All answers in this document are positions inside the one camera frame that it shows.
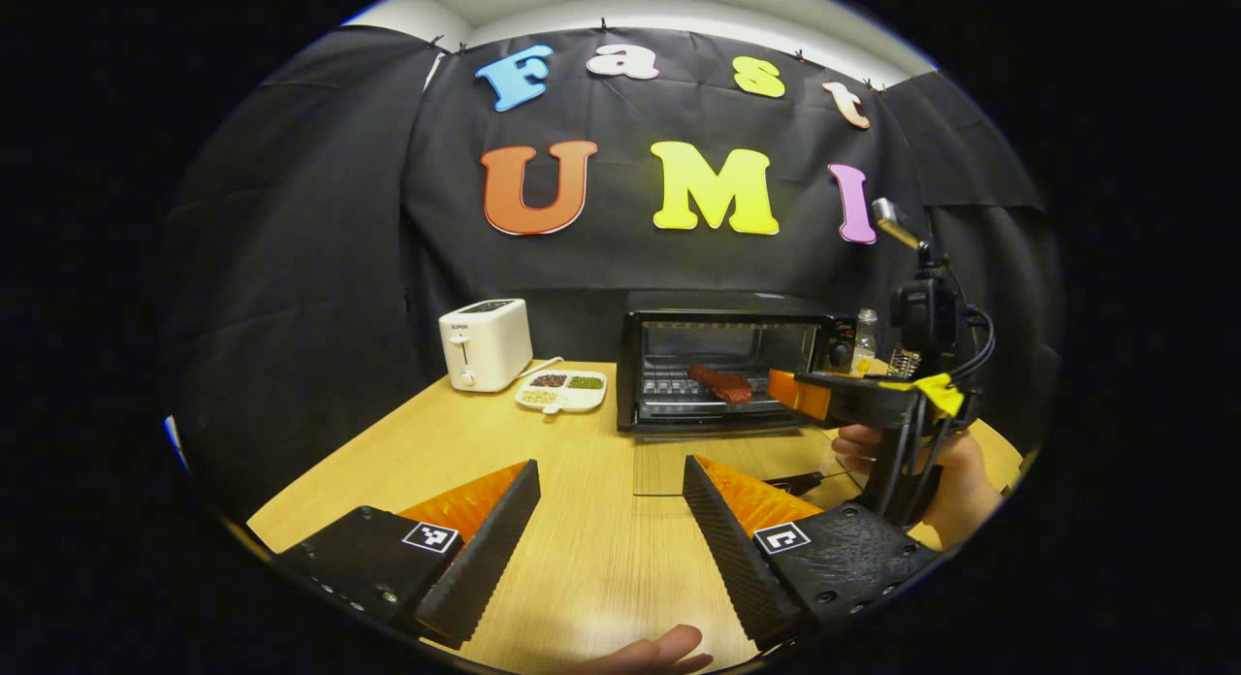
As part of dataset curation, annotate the clear bottle with flower label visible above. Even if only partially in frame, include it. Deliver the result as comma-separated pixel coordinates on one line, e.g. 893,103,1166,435
850,308,879,377

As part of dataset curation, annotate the black backdrop cloth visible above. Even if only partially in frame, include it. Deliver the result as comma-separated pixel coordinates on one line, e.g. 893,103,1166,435
160,25,1063,521

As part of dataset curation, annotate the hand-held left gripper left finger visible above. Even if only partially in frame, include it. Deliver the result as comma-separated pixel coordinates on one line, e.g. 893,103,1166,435
274,459,542,650

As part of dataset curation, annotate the black electric oven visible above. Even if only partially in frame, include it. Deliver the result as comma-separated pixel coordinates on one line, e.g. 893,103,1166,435
617,289,859,497

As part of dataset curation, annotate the white toaster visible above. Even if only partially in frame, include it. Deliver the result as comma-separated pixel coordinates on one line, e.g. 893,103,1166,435
438,299,534,394

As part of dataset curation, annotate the white divided dish with grains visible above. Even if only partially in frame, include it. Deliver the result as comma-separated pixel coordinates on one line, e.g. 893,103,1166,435
515,370,609,416

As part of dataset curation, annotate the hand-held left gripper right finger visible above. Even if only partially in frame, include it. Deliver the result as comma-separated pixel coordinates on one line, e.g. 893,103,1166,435
683,454,941,652

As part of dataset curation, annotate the brown meat slice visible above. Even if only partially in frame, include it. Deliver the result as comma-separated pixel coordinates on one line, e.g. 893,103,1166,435
687,364,754,404

